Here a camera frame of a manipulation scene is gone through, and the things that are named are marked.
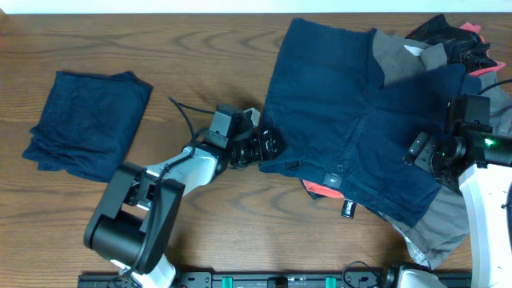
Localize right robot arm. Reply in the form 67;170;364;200
403;94;511;287

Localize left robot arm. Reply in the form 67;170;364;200
84;128;284;287

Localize folded navy blue cloth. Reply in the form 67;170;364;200
22;71;153;182

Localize black garment with label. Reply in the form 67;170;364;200
308;192;357;219

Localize coral red garment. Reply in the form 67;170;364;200
300;22;511;199

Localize navy blue shorts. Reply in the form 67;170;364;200
259;18;481;226

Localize grey shirt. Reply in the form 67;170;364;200
373;30;511;269

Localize black patterned garment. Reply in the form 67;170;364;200
406;14;499;74

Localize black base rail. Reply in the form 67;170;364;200
77;271;471;288

